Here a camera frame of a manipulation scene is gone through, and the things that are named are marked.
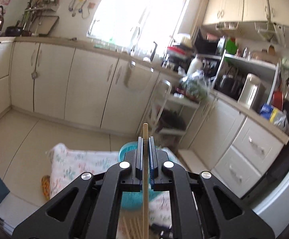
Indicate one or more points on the floral white tablecloth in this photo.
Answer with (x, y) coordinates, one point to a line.
(68, 164)

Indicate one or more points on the white hanging door bin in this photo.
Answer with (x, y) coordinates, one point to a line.
(137, 77)

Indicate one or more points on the wooden chopstick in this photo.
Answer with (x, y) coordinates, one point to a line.
(126, 227)
(145, 179)
(136, 228)

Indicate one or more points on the black microwave oven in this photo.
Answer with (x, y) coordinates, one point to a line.
(209, 47)

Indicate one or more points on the white rolling storage cart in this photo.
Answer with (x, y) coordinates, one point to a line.
(169, 113)

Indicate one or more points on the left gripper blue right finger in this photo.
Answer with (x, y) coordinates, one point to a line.
(153, 162)

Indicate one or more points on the white thermos pot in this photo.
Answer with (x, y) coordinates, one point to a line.
(252, 93)

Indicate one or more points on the green vegetables plastic bag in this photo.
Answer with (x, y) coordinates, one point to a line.
(195, 86)

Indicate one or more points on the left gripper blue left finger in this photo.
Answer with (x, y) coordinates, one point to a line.
(139, 158)

